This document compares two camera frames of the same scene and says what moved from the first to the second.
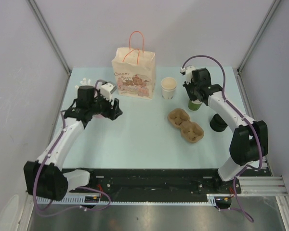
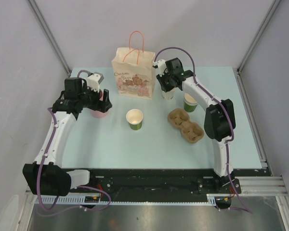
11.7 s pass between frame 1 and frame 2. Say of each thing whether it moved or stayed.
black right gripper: moved
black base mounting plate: stayed
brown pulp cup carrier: stayed
